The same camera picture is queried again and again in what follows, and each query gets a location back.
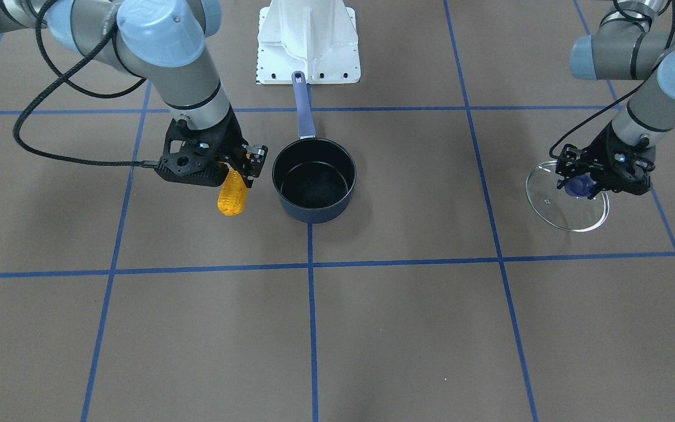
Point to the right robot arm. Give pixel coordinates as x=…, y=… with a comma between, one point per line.
x=164, y=43

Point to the blue saucepan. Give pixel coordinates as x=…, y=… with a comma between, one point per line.
x=313, y=176

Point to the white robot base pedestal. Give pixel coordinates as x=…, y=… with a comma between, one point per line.
x=318, y=38

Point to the yellow corn cob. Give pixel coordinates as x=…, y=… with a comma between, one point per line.
x=232, y=197

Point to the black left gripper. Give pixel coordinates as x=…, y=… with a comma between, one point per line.
x=602, y=154

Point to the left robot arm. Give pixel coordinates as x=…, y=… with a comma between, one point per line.
x=625, y=48

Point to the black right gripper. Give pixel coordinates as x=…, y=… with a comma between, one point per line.
x=228, y=139

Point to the glass pot lid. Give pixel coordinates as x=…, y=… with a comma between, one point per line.
x=568, y=207

